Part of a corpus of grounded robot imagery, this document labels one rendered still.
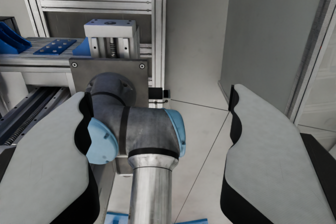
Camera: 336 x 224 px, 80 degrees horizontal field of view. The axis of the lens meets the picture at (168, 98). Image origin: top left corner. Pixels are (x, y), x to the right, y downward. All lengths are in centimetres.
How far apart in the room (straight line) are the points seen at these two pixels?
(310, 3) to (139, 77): 57
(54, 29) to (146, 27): 60
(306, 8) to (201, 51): 102
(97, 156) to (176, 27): 129
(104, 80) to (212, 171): 219
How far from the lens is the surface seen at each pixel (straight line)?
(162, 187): 43
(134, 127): 45
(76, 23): 151
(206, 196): 301
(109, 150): 46
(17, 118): 75
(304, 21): 82
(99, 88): 57
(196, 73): 177
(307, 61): 79
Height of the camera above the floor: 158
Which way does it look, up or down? 58 degrees down
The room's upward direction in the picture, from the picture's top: 177 degrees clockwise
